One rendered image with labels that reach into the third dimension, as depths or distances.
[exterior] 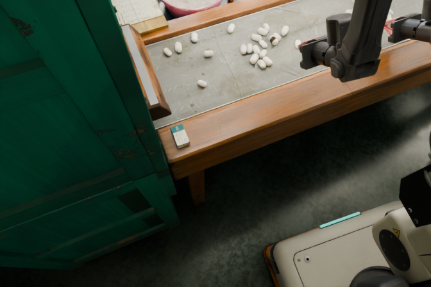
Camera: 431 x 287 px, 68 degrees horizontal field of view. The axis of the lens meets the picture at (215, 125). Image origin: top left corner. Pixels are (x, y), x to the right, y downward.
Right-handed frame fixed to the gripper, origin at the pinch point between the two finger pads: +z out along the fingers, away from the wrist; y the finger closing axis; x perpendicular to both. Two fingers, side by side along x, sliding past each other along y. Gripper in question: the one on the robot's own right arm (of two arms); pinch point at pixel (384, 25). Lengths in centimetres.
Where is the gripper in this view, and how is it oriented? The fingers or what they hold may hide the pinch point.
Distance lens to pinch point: 123.5
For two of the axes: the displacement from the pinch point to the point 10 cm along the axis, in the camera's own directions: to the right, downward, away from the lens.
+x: 2.1, 8.6, 4.6
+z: -3.1, -3.9, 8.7
